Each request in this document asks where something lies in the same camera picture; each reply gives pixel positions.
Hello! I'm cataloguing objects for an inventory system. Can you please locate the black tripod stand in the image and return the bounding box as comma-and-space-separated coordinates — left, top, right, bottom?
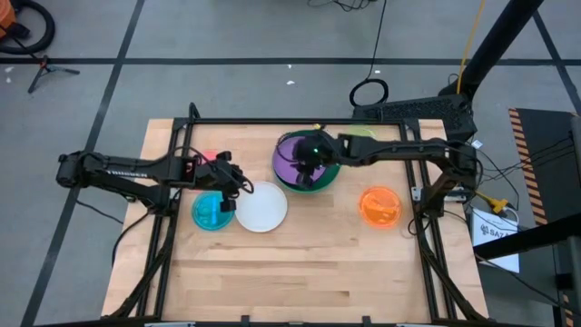
26, 54, 81, 94

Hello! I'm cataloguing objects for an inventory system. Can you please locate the black metal beam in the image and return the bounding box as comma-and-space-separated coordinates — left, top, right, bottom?
473, 224, 581, 261

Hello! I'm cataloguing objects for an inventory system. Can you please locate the black looped floor cable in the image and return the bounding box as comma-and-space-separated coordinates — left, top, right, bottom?
348, 0, 390, 108

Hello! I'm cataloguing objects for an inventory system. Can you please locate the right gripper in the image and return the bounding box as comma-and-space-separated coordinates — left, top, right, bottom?
290, 131, 349, 176

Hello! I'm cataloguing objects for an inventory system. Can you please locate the yellow power plug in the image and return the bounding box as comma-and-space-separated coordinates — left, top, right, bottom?
475, 190, 509, 214

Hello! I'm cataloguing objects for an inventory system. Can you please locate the white plastic plate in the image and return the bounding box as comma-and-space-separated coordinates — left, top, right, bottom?
234, 181, 289, 233

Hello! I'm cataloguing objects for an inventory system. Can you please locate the black vacuum hose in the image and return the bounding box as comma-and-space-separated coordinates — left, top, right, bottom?
0, 0, 56, 55

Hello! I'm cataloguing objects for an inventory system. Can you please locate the blue translucent plastic plate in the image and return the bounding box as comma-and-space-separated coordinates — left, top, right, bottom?
191, 190, 236, 232

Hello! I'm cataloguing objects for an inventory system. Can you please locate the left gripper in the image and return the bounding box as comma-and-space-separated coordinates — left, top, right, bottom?
181, 152, 254, 194

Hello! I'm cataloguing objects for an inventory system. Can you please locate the white printed paper sign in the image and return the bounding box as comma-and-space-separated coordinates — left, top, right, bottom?
470, 206, 521, 274

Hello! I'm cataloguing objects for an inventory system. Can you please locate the red translucent plastic plate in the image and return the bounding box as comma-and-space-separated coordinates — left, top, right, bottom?
186, 148, 221, 194

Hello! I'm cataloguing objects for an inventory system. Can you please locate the orange translucent plastic plate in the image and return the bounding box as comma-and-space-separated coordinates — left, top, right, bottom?
358, 185, 403, 229

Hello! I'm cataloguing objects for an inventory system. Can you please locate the black aluminium rig frame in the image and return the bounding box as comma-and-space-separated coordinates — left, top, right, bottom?
108, 102, 491, 327

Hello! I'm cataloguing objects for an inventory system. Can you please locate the orange vacuum cleaner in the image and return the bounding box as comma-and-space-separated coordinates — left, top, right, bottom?
0, 0, 17, 40

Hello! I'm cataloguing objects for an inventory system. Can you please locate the yellow cable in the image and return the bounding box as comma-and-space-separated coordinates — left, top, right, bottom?
456, 0, 487, 94

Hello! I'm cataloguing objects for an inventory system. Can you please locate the black hazard-striped floor mat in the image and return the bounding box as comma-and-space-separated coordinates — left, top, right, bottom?
507, 107, 581, 226

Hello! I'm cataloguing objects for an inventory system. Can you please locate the black perforated computer case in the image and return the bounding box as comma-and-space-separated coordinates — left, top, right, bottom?
352, 94, 478, 143

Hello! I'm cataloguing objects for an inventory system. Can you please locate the purple plastic plate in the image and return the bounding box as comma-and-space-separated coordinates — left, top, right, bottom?
271, 134, 330, 191

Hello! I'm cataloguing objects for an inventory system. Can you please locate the lime green translucent plate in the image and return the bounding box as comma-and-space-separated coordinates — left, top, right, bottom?
347, 125, 378, 140

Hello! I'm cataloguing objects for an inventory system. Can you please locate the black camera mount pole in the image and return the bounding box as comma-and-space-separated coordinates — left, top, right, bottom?
438, 0, 545, 102

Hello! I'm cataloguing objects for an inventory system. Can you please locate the large dark green plate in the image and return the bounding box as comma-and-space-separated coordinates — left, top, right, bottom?
271, 129, 342, 194

